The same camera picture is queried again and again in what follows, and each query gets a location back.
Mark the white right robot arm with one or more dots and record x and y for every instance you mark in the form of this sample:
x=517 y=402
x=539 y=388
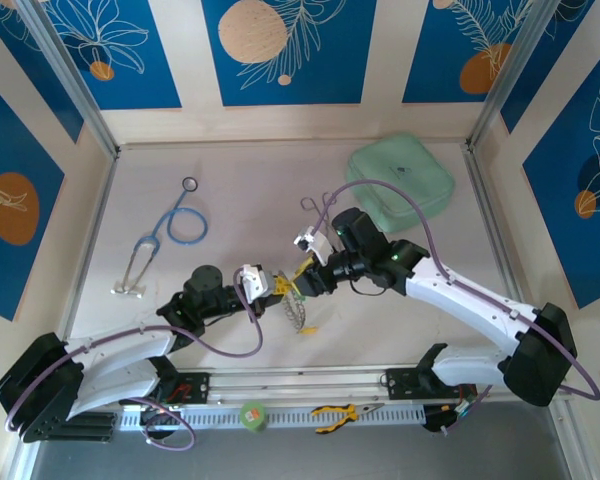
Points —
x=460 y=295

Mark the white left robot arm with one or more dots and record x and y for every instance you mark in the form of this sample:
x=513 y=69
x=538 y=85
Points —
x=120 y=345

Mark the mint green zip pouch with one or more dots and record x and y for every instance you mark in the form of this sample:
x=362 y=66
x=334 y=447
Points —
x=400 y=165

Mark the blue stethoscope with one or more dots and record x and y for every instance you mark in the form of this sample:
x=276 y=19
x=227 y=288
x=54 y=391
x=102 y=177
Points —
x=190 y=184

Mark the green tape roll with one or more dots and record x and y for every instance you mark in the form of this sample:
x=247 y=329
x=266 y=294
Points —
x=252 y=415

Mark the yellow black pliers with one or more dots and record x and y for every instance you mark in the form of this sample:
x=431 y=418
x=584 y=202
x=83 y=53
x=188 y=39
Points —
x=347 y=412

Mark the black aluminium extrusion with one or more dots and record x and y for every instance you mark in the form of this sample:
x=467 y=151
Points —
x=92 y=432

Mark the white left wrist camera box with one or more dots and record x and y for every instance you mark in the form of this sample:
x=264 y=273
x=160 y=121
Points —
x=254 y=282

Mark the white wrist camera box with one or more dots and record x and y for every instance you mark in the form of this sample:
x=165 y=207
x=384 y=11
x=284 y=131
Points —
x=315 y=245
x=254 y=282

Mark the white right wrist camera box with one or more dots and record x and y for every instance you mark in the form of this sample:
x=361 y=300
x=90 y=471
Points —
x=315 y=245

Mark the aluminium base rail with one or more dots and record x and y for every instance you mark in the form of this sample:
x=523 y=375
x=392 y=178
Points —
x=300 y=382

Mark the aluminium table edge rail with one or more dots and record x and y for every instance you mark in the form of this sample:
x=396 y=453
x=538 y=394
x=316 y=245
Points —
x=87 y=250
x=490 y=220

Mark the black plastic bracket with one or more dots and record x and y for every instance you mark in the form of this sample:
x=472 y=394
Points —
x=435 y=422

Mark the aluminium frame post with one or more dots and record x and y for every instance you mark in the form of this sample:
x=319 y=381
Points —
x=510 y=65
x=65 y=65
x=567 y=440
x=20 y=462

